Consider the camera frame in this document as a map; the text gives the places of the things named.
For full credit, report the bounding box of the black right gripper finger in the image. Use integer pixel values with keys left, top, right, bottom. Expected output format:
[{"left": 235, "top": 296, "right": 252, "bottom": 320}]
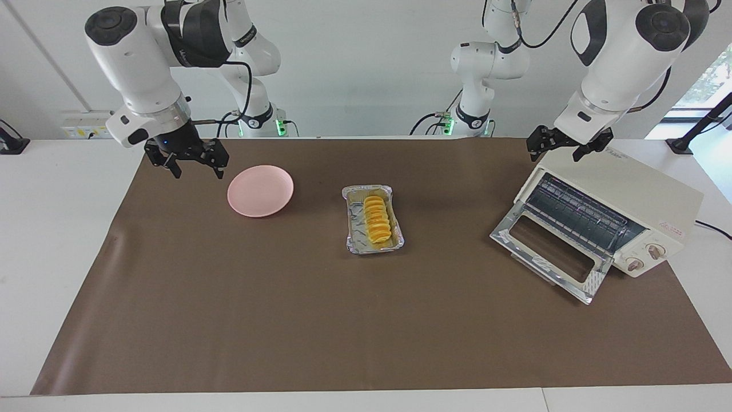
[
  {"left": 197, "top": 138, "right": 229, "bottom": 179},
  {"left": 145, "top": 144, "right": 184, "bottom": 179}
]

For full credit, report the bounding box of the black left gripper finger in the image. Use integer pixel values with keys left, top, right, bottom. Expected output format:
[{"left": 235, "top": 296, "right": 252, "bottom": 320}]
[
  {"left": 527, "top": 126, "right": 564, "bottom": 162},
  {"left": 574, "top": 127, "right": 614, "bottom": 163}
]

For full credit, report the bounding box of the aluminium foil tray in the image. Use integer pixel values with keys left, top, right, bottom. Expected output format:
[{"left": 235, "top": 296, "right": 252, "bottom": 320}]
[{"left": 341, "top": 184, "right": 405, "bottom": 256}]

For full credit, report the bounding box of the sliced yellow bread loaf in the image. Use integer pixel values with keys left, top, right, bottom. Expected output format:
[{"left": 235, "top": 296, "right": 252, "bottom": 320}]
[{"left": 363, "top": 196, "right": 394, "bottom": 246}]

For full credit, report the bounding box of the cream white toaster oven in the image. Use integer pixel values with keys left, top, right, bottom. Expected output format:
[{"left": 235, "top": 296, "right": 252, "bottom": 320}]
[{"left": 513, "top": 146, "right": 705, "bottom": 279}]

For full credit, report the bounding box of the glass metal oven door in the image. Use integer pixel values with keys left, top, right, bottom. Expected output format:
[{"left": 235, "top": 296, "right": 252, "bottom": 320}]
[{"left": 490, "top": 200, "right": 614, "bottom": 306}]

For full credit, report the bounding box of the pink round plate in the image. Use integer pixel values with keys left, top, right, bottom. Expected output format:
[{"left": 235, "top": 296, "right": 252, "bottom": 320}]
[{"left": 227, "top": 165, "right": 295, "bottom": 218}]

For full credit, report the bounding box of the bright window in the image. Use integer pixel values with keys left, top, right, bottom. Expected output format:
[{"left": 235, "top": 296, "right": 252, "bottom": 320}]
[{"left": 672, "top": 43, "right": 732, "bottom": 110}]

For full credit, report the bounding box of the brown table mat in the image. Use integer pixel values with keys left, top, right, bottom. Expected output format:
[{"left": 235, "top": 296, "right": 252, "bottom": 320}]
[{"left": 30, "top": 137, "right": 732, "bottom": 397}]

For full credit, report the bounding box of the black right base cable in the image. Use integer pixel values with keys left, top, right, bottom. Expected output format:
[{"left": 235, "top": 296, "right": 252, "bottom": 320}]
[{"left": 216, "top": 112, "right": 242, "bottom": 138}]

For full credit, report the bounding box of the black base cable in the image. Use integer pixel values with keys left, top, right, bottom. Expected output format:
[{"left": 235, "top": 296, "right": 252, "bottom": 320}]
[
  {"left": 409, "top": 89, "right": 464, "bottom": 137},
  {"left": 216, "top": 112, "right": 242, "bottom": 138}
]

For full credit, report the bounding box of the metal oven wire rack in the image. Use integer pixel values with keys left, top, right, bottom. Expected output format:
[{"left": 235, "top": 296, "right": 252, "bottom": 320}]
[{"left": 526, "top": 173, "right": 631, "bottom": 256}]

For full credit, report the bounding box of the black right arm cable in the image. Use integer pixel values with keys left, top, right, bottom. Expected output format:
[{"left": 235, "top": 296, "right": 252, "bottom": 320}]
[{"left": 192, "top": 60, "right": 253, "bottom": 124}]

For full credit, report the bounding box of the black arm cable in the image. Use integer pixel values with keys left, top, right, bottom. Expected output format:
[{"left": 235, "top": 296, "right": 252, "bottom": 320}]
[
  {"left": 511, "top": 0, "right": 673, "bottom": 112},
  {"left": 192, "top": 60, "right": 253, "bottom": 124}
]

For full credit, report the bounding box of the white wall socket strip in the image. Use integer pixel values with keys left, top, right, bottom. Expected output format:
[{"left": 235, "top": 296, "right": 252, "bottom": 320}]
[{"left": 60, "top": 110, "right": 124, "bottom": 140}]

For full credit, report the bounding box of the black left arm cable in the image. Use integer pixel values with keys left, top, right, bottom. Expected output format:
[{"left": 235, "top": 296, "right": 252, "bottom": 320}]
[{"left": 511, "top": 0, "right": 673, "bottom": 112}]

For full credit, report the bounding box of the black left base cable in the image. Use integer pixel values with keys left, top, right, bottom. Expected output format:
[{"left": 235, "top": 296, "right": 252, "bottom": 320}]
[{"left": 409, "top": 89, "right": 464, "bottom": 137}]

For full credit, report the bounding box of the black oven power cord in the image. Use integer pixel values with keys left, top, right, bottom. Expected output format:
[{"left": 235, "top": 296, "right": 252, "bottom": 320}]
[{"left": 695, "top": 220, "right": 732, "bottom": 241}]

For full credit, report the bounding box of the black desk clamp mount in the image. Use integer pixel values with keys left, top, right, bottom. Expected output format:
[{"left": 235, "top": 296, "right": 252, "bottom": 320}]
[{"left": 0, "top": 119, "right": 30, "bottom": 155}]

